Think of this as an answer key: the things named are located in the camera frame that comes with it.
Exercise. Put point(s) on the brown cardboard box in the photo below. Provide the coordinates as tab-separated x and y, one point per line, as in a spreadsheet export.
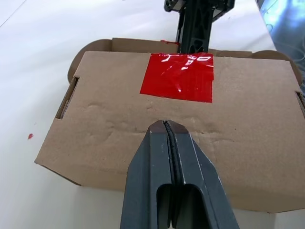
95	119

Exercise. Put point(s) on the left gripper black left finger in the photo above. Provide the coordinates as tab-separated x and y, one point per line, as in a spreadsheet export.
143	186

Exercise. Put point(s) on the red tape patch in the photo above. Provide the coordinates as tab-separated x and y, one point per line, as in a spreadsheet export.
176	81

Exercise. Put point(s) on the small red tape scrap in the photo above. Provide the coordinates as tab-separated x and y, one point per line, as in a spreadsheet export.
30	136

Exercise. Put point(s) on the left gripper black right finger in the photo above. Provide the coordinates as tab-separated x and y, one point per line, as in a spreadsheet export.
202	190

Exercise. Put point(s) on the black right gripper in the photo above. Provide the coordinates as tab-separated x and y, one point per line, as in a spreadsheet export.
221	6

